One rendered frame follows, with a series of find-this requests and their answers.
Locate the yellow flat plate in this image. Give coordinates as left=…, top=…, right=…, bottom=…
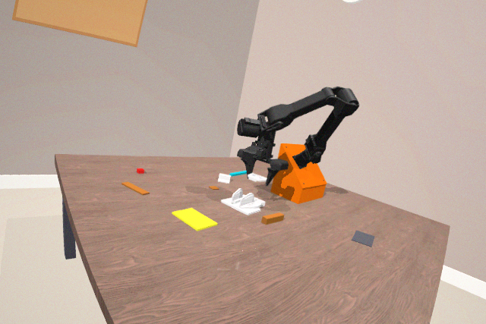
left=172, top=209, right=217, bottom=231

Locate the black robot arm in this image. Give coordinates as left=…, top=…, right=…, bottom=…
left=237, top=87, right=359, bottom=169

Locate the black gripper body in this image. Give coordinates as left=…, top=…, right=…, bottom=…
left=237, top=138, right=289, bottom=171

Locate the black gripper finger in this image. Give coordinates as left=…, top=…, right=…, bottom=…
left=266, top=168, right=279, bottom=186
left=241, top=159, right=255, bottom=176

